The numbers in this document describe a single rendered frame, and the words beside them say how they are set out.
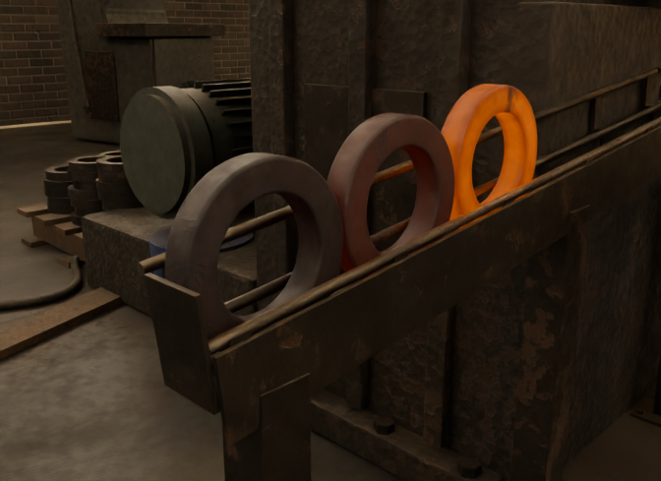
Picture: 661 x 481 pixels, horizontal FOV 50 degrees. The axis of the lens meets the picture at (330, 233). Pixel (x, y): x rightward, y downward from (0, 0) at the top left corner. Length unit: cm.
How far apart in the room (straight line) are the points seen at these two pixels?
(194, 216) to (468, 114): 37
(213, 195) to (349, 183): 16
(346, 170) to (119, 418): 113
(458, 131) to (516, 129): 13
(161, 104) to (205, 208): 146
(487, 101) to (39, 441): 120
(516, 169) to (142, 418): 106
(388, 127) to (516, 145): 27
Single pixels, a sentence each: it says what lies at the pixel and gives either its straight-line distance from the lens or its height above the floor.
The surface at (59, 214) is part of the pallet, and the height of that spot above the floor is 14.
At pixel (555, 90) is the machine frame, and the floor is 74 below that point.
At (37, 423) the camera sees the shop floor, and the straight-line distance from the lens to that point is 174.
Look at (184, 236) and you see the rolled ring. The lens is 57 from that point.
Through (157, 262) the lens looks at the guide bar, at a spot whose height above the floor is 64.
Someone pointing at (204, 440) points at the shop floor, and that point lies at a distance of 158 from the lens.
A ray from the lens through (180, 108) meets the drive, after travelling 199.
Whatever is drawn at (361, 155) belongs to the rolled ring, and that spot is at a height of 72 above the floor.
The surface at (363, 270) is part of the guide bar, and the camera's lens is 68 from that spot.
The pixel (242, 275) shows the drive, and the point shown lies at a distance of 178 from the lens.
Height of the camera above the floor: 83
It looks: 16 degrees down
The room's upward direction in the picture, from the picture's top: straight up
